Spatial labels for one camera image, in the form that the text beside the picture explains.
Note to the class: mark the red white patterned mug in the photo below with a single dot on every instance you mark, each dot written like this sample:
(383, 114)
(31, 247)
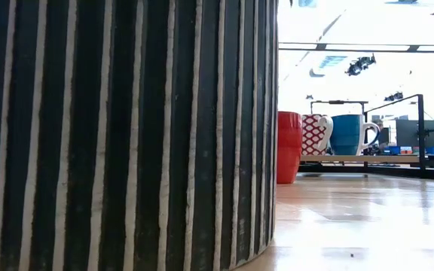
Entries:
(309, 135)

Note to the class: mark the black white striped cup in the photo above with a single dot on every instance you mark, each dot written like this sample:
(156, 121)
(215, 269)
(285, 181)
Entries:
(126, 135)

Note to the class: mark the small black ceiling fixture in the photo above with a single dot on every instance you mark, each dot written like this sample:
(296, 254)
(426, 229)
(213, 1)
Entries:
(309, 97)

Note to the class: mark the large black ceiling fixture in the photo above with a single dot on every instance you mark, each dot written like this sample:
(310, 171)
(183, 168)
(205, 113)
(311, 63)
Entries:
(360, 66)

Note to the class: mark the wooden shelf board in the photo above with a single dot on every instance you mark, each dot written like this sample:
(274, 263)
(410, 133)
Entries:
(382, 159)

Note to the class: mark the medium black ceiling fixture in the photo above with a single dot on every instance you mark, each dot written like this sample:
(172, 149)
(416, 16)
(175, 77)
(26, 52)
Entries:
(394, 96)

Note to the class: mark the dark room monitor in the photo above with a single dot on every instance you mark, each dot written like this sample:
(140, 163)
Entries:
(407, 133)

